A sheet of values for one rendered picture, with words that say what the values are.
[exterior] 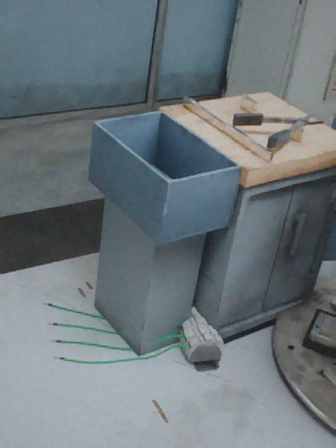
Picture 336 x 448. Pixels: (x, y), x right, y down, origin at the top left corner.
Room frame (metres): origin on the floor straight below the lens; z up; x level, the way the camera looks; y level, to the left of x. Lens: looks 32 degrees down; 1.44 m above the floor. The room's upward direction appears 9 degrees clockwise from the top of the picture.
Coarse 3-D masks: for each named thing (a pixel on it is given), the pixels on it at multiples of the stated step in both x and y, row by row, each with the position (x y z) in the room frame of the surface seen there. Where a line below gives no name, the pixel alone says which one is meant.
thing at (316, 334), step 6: (318, 318) 0.80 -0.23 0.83; (324, 318) 0.79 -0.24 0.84; (330, 318) 0.79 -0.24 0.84; (318, 324) 0.79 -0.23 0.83; (324, 324) 0.78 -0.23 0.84; (330, 324) 0.78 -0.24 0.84; (312, 330) 0.77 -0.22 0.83; (318, 330) 0.77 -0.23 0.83; (324, 330) 0.76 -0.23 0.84; (330, 330) 0.77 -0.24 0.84; (312, 336) 0.77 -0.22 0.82; (318, 336) 0.76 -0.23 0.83; (324, 336) 0.76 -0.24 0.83; (330, 336) 0.76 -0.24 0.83; (324, 342) 0.76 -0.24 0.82; (330, 342) 0.76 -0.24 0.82
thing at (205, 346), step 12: (192, 312) 0.78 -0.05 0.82; (192, 324) 0.76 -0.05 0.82; (204, 324) 0.76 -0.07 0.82; (192, 336) 0.73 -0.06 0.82; (204, 336) 0.73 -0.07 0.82; (216, 336) 0.74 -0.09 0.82; (192, 348) 0.72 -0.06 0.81; (204, 348) 0.72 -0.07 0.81; (216, 348) 0.73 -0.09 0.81; (192, 360) 0.71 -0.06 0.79; (204, 360) 0.72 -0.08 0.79; (216, 360) 0.73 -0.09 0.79
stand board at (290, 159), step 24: (240, 96) 0.98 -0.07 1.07; (264, 96) 1.00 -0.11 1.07; (192, 120) 0.87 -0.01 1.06; (312, 120) 0.94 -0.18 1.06; (216, 144) 0.81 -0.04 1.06; (240, 144) 0.82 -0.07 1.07; (264, 144) 0.83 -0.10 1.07; (288, 144) 0.84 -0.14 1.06; (312, 144) 0.85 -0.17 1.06; (264, 168) 0.77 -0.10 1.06; (288, 168) 0.79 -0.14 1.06; (312, 168) 0.82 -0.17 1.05
